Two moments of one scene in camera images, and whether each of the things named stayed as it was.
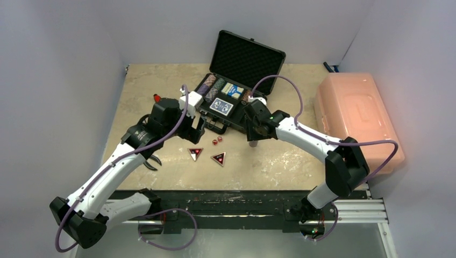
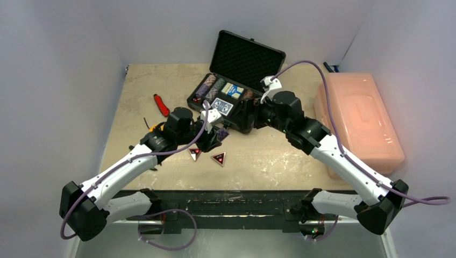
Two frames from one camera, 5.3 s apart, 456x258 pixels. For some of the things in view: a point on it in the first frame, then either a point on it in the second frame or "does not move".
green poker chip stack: [219, 84] does not move
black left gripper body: [185, 129] -> [204, 140]
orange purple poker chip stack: [210, 80] does not move
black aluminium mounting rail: [249, 210] does not move
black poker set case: [243, 71] does not move
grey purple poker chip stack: [253, 143] -> [222, 134]
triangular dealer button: [219, 157] does not move
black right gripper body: [250, 119] -> [250, 116]
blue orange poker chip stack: [210, 95] does not move
